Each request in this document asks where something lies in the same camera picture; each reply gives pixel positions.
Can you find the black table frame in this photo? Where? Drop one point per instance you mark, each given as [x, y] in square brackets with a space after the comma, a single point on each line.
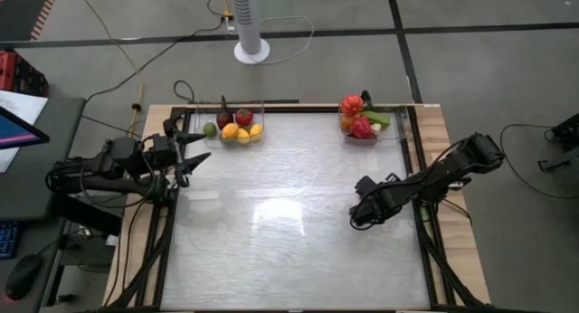
[294, 108]

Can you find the red lumpy vegetable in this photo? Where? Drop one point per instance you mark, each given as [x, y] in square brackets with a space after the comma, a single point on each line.
[361, 128]

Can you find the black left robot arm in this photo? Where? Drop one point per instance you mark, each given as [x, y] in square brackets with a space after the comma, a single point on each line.
[90, 170]

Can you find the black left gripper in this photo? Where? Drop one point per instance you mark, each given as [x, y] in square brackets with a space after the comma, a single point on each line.
[177, 152]

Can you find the orange-red tomato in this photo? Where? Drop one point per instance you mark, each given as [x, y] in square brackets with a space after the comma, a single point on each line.
[352, 105]

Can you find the black computer mouse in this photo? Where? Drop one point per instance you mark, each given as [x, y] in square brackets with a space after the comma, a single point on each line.
[22, 277]

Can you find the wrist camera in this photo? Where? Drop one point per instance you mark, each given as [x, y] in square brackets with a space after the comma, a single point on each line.
[365, 185]
[161, 146]

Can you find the white paper sheet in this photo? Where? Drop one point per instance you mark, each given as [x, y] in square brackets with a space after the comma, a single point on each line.
[22, 102]

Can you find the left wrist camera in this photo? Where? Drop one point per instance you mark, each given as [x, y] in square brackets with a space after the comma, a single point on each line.
[161, 146]

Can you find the grey desk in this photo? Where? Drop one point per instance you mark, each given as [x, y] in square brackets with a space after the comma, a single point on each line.
[45, 177]

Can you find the green lime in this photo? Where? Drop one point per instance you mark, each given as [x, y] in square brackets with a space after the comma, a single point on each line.
[209, 129]

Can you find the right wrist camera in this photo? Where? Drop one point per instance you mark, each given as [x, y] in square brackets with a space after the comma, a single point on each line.
[365, 185]

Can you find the white garlic bulb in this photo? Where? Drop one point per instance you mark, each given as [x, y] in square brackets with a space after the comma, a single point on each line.
[376, 129]

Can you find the black keyboard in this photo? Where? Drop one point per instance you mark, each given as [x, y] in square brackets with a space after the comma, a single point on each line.
[6, 238]

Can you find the clear plastic basket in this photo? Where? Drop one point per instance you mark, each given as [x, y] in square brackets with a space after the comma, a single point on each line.
[368, 141]
[230, 144]

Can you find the yellow lemon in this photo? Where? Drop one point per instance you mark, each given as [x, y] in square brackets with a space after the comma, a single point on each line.
[257, 130]
[230, 131]

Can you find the red fruit green top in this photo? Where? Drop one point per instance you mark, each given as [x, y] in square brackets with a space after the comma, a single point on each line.
[243, 117]

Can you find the orange round vegetable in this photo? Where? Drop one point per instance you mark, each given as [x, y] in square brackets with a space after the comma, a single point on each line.
[345, 122]

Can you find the white tower fan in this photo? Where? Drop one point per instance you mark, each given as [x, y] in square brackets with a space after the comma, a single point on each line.
[246, 19]

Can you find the red crate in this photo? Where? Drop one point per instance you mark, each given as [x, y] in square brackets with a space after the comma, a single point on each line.
[18, 73]

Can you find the black basket clamp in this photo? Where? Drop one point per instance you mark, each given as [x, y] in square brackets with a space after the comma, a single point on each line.
[368, 98]

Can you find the small yellow fruit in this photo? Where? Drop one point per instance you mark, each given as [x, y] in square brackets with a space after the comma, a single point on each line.
[243, 136]

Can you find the dark striped-edge floor mat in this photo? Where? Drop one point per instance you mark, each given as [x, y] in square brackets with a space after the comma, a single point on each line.
[22, 10]

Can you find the black floor device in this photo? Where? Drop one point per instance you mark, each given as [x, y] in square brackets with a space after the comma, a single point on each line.
[565, 132]

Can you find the green cucumber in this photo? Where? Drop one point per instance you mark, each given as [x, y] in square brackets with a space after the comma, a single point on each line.
[379, 119]

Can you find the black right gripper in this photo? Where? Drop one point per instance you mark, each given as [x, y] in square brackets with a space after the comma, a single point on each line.
[384, 197]

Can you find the computer monitor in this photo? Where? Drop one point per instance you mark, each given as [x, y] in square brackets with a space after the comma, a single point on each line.
[18, 129]

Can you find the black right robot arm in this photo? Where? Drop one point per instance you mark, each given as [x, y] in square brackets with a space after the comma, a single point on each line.
[452, 164]

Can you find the dark red fruit with stem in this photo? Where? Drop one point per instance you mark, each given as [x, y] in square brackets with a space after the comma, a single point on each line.
[224, 119]

